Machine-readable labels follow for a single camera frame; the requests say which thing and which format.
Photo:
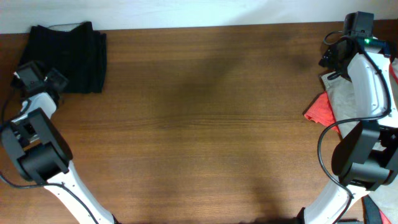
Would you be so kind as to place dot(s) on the red shirt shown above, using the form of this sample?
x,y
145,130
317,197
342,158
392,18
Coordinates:
x,y
321,112

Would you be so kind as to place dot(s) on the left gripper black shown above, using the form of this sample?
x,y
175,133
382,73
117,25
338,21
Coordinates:
x,y
57,79

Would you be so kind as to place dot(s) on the black shorts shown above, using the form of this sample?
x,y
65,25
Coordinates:
x,y
80,55

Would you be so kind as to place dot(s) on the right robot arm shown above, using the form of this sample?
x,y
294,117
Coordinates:
x,y
366,158

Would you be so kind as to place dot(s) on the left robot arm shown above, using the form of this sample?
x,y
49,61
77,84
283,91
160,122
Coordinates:
x,y
39,152

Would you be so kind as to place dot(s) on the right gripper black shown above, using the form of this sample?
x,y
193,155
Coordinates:
x,y
329,60

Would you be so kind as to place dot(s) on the dark garment bottom right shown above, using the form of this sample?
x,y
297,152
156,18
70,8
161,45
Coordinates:
x,y
371,211

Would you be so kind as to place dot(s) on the grey khaki shorts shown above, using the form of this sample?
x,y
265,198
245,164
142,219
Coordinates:
x,y
385,197

